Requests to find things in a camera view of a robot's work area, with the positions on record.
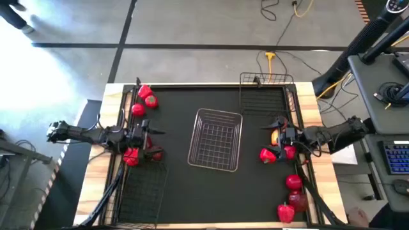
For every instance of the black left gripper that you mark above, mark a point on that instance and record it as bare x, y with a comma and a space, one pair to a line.
139, 135

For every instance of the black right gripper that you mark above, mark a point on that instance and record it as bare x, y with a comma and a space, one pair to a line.
289, 137

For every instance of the yellow and red apple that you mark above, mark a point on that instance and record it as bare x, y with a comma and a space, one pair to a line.
274, 138

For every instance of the brownish dark red apple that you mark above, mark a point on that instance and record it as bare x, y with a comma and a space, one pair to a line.
157, 156

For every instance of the red bell pepper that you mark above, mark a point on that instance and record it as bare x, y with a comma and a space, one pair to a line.
131, 158
144, 91
267, 157
285, 213

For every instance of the red tomato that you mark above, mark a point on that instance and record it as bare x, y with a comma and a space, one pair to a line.
138, 110
293, 182
151, 102

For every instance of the glossy dark red apple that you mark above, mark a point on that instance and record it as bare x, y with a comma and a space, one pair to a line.
298, 201

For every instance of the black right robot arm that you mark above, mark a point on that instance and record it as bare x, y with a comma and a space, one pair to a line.
335, 134

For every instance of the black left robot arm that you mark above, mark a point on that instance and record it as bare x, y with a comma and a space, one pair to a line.
80, 134

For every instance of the white paper sheet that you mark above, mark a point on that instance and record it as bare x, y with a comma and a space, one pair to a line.
346, 156

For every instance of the black table mat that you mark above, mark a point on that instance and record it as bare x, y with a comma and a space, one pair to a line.
223, 198

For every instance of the person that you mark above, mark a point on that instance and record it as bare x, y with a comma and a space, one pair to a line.
359, 218
9, 14

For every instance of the blue-lit keyboard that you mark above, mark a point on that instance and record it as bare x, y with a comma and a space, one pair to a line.
397, 158

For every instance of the black tower fan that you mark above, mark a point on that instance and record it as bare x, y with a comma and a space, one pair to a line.
361, 41

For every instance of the black computer mouse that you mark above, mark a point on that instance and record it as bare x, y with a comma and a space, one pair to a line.
402, 187

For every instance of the grey side desk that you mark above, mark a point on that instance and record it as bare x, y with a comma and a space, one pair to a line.
19, 152

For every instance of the black frame strut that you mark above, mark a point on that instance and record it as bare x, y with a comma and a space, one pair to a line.
103, 195
315, 198

